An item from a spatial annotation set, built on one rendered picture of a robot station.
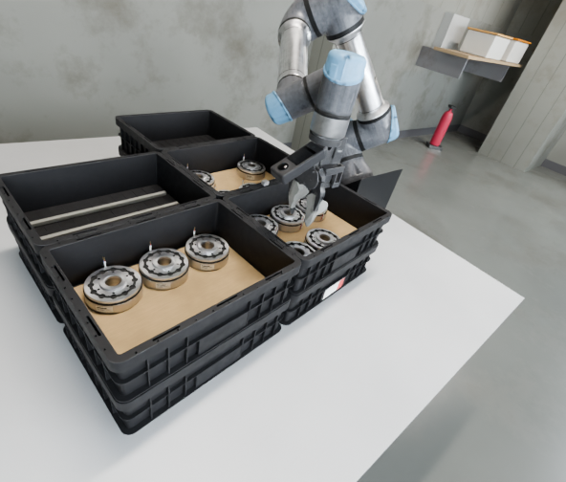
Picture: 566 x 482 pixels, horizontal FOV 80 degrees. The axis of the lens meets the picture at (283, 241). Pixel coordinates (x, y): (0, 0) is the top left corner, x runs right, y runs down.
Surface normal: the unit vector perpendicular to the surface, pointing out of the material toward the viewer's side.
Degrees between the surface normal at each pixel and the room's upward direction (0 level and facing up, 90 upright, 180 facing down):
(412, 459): 0
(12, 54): 90
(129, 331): 0
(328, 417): 0
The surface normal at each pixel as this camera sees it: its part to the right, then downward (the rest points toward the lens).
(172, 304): 0.19, -0.79
